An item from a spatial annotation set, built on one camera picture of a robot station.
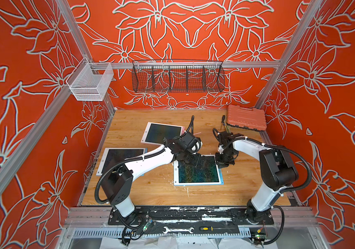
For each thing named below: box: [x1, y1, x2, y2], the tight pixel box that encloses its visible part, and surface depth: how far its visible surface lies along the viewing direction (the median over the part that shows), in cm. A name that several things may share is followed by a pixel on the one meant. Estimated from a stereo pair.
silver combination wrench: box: [162, 226, 195, 234], surface depth 71 cm
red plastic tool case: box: [226, 104, 267, 132], surface depth 110 cm
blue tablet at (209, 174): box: [173, 154, 225, 187], surface depth 87 cm
